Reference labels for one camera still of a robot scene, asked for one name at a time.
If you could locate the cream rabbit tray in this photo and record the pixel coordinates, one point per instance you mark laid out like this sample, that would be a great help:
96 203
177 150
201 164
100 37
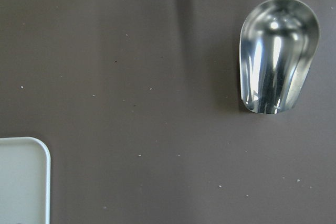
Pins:
25 180

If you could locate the metal scoop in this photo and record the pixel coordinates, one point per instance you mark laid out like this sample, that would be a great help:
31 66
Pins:
277 44

